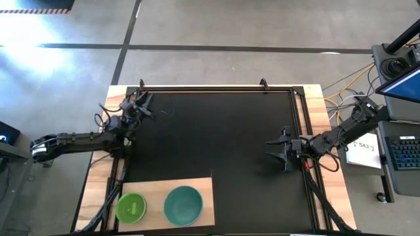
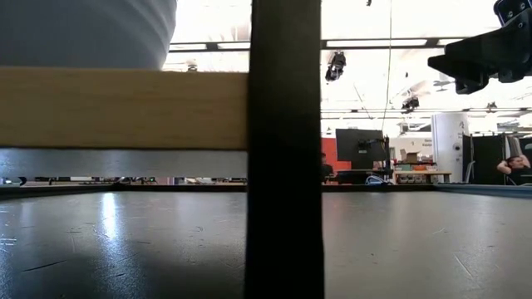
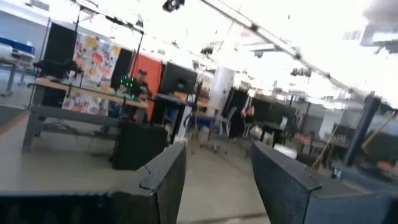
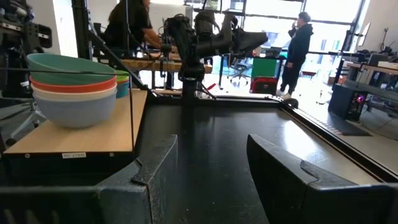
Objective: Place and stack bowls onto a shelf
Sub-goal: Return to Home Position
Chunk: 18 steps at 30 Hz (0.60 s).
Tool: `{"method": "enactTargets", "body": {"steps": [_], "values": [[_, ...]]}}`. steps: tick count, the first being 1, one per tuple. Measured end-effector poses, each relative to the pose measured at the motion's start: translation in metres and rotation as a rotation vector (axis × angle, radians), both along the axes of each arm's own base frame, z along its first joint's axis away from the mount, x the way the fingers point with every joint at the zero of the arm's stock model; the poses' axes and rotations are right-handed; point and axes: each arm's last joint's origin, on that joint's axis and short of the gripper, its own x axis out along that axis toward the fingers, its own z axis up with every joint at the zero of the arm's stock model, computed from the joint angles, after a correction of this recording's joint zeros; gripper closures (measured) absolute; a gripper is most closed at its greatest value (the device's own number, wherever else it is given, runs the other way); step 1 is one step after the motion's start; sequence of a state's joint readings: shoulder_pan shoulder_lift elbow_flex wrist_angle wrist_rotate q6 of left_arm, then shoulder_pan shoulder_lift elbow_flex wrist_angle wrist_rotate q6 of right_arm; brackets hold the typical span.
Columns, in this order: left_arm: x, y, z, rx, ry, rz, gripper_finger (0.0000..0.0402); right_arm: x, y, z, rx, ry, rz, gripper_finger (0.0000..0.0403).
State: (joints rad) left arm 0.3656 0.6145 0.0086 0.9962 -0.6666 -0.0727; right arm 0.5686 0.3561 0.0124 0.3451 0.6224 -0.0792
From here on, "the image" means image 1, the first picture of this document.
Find wooden board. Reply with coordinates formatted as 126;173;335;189
117;169;217;233

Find black table mat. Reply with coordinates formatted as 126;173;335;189
126;91;316;234

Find yellow floor cable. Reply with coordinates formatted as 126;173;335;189
324;64;375;126

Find black pole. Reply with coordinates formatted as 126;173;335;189
385;18;420;56

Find black device with screen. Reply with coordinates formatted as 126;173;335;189
0;121;21;147

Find black keyboard with blue keys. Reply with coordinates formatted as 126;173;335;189
384;134;420;172

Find white floor cable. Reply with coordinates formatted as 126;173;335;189
327;93;367;123

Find white paper sheet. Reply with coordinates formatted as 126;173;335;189
345;132;383;170

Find monitor with blue screen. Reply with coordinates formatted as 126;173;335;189
375;63;420;104

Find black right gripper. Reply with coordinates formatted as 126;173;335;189
264;125;313;173

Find black mat with striped edge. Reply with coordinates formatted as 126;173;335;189
0;0;75;14

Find teal bowl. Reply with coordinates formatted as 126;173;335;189
163;185;204;227

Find green bowl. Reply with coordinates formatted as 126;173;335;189
115;192;148;225

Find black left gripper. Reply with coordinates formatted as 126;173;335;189
119;93;155;129

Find coiled black cable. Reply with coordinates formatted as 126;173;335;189
379;57;410;79

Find grey equipment cart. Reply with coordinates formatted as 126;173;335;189
371;42;420;198

